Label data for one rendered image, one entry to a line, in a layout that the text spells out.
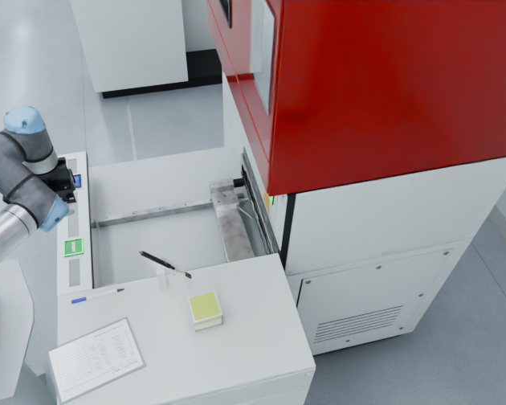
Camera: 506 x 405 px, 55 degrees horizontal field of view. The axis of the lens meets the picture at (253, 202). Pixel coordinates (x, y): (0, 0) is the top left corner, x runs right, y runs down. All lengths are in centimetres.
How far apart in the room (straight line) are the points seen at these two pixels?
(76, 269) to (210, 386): 51
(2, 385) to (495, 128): 145
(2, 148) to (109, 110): 236
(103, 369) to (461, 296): 189
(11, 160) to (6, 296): 64
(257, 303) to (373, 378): 112
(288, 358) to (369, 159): 53
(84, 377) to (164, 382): 19
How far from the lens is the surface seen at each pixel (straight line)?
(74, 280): 146
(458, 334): 258
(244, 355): 128
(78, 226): 157
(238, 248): 154
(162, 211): 169
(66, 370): 133
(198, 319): 125
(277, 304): 135
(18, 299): 165
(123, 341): 132
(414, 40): 105
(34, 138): 116
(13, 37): 440
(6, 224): 107
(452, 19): 107
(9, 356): 157
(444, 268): 194
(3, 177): 112
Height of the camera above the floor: 215
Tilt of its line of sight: 50 degrees down
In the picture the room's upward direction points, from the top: 3 degrees clockwise
